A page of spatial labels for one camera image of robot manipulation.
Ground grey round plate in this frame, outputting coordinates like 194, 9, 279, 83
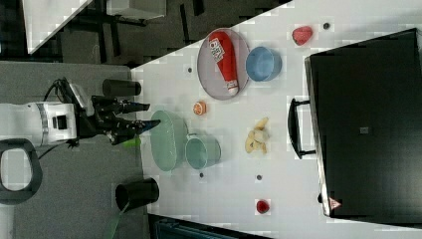
197, 28, 250, 101

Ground peeled plush banana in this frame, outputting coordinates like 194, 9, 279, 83
245, 118, 269, 154

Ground orange slice toy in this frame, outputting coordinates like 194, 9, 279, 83
193, 101, 207, 116

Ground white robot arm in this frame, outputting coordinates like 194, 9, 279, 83
1, 96, 160, 205

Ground black cylinder post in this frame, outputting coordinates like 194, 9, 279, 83
115, 178, 159, 211
103, 79, 141, 97

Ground black cylinder post upper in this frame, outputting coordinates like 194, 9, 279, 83
103, 79, 141, 97

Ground blue bowl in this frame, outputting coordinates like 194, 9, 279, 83
246, 46, 283, 82

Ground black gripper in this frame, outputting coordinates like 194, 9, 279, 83
77, 96, 161, 145

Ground black cylinder post lower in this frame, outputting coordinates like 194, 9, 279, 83
115, 178, 159, 211

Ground red plush ketchup bottle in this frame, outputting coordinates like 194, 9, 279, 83
208, 31, 239, 96

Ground green perforated colander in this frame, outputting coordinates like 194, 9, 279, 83
150, 111, 187, 171

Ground small red toy fruit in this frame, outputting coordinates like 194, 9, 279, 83
256, 200, 270, 214

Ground red strawberry toy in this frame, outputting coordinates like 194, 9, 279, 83
292, 26, 314, 46

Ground black toaster oven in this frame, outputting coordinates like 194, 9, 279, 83
304, 28, 422, 228

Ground green mug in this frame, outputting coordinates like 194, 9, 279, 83
185, 133, 221, 170

